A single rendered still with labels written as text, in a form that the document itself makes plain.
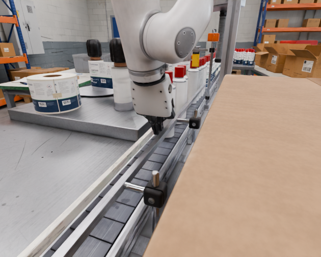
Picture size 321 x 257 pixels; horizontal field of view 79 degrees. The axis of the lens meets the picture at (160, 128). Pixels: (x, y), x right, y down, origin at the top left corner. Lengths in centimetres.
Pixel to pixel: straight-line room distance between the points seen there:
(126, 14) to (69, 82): 62
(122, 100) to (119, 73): 11
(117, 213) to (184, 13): 35
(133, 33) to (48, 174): 44
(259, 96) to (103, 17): 915
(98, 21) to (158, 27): 903
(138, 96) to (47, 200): 32
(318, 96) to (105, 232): 33
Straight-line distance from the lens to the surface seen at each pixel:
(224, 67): 87
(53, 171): 63
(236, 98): 16
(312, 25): 849
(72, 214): 37
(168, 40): 32
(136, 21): 37
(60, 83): 93
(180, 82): 68
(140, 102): 47
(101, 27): 929
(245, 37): 860
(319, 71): 244
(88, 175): 58
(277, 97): 18
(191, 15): 35
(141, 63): 40
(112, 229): 37
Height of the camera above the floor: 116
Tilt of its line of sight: 24 degrees down
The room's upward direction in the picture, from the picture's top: straight up
